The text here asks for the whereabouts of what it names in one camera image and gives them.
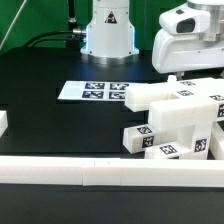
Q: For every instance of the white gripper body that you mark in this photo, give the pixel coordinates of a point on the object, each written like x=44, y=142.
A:
x=191, y=38

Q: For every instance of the white chair back frame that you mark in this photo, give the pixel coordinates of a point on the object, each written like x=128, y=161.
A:
x=154, y=98

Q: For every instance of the white chair seat part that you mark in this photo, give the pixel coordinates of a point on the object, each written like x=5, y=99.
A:
x=196, y=136

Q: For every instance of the white right fence bar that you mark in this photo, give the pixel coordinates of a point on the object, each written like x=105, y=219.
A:
x=217, y=142

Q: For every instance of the white fence bar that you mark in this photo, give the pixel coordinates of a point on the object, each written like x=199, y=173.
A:
x=217, y=142
x=3, y=122
x=111, y=171

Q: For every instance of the white marker base sheet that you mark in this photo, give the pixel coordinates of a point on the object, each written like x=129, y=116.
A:
x=94, y=90

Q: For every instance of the black vertical pole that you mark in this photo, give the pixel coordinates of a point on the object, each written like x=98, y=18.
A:
x=71, y=11

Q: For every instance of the white front fence bar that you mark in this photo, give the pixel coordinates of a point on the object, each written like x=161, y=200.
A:
x=111, y=171

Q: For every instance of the white left fence bar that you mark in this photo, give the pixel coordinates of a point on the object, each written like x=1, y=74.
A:
x=3, y=122

